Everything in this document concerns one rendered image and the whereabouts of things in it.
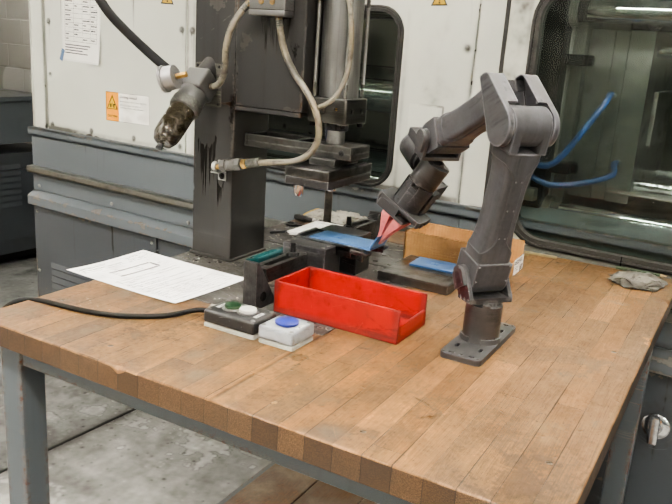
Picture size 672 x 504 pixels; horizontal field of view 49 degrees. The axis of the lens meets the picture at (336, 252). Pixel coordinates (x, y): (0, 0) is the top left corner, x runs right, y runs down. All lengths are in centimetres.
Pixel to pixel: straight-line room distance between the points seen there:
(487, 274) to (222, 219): 65
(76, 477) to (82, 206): 106
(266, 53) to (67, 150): 171
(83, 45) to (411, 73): 139
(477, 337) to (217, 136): 71
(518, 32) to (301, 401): 122
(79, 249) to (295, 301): 193
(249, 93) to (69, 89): 164
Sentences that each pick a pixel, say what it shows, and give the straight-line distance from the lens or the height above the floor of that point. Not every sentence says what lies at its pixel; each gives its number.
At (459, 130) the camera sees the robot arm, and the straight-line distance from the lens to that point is 131.
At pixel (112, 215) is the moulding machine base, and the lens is 294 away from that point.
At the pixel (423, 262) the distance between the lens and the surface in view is 166.
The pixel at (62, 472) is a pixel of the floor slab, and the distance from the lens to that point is 264.
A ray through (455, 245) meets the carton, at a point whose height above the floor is 96.
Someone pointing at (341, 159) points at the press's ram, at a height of 116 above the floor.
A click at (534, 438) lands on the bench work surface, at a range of 103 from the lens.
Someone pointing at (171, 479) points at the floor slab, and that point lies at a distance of 255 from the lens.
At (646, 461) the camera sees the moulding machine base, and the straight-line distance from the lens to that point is 212.
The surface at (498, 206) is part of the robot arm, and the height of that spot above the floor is 115.
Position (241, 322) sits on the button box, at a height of 93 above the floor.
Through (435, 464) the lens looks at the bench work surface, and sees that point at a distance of 94.
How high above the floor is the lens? 138
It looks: 16 degrees down
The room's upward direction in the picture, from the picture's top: 4 degrees clockwise
